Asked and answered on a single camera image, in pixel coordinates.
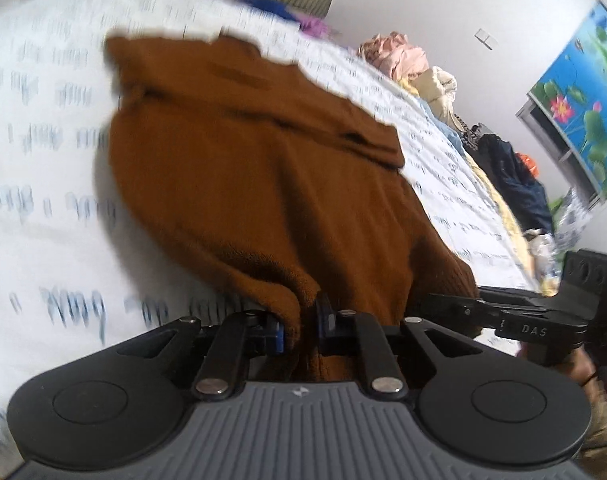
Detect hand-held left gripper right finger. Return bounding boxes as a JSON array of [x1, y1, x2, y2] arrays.
[[314, 294, 489, 401]]

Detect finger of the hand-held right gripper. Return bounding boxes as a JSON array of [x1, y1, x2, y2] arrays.
[[423, 292, 504, 333], [476, 284, 561, 311]]

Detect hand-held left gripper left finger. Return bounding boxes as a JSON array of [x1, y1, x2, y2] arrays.
[[104, 310, 287, 401]]

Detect brown knit sweater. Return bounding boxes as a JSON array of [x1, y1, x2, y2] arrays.
[[105, 34, 479, 383]]

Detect dark navy clothes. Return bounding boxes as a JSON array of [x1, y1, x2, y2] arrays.
[[476, 132, 557, 236]]

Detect pink clothes pile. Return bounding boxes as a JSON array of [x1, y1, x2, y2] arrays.
[[358, 31, 430, 81]]

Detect green patterned cloth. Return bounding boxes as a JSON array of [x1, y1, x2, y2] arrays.
[[548, 187, 594, 251]]

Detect orange item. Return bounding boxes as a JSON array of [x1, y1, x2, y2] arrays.
[[514, 152, 540, 178]]

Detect zigzag patterned cloth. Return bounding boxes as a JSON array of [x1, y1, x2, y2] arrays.
[[451, 115, 487, 151]]

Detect light blue cloth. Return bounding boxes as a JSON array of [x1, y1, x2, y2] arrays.
[[418, 100, 459, 146]]

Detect cream quilted jacket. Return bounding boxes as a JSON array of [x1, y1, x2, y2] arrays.
[[408, 65, 459, 121]]

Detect white script-printed quilt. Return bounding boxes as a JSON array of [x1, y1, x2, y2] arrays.
[[0, 0, 541, 461]]

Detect purple garment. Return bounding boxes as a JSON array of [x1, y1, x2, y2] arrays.
[[298, 12, 334, 38]]

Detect dark blue garment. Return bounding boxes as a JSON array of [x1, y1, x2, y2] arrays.
[[238, 0, 297, 21]]

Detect lotus flower wall picture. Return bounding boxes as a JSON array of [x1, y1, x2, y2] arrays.
[[516, 0, 607, 206]]

